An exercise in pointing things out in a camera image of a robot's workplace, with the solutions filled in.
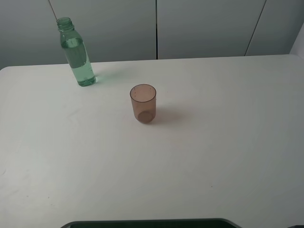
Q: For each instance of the green transparent water bottle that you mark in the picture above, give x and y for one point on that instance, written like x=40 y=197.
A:
x=75 y=52

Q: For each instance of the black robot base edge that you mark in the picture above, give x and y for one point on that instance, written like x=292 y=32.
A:
x=161 y=223

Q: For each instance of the pink translucent plastic cup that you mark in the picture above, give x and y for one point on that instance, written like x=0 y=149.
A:
x=143 y=98

